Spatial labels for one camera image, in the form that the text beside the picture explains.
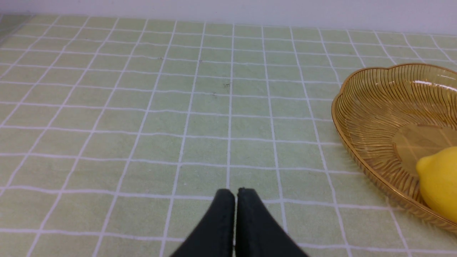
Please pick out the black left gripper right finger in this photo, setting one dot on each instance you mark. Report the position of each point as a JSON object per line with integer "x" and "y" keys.
{"x": 257, "y": 232}

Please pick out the amber transparent fruit bowl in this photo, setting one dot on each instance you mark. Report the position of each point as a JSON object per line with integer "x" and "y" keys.
{"x": 389, "y": 118}

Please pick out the yellow lemon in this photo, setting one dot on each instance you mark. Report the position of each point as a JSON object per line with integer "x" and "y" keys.
{"x": 438, "y": 181}

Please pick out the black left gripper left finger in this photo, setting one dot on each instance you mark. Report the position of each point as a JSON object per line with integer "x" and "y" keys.
{"x": 213, "y": 235}

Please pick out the green checkered tablecloth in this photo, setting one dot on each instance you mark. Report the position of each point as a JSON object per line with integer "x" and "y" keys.
{"x": 116, "y": 133}

